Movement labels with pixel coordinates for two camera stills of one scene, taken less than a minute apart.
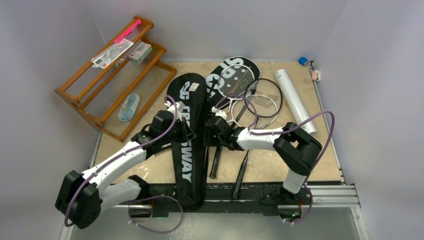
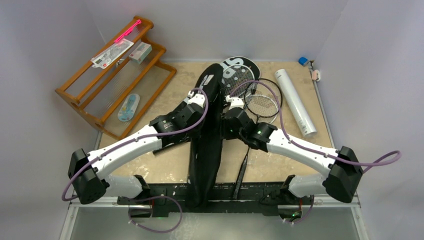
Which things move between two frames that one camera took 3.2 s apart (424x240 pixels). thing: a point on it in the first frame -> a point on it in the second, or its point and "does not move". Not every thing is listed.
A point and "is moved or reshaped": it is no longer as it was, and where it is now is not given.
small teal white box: (141, 52) does not move
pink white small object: (315, 75) does not move
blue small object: (303, 61) does not move
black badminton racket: (263, 99) does not move
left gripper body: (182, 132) -> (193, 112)
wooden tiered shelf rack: (117, 89) does not move
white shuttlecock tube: (293, 101) does not move
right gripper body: (210, 131) -> (228, 120)
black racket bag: (189, 90) is moved or reshaped
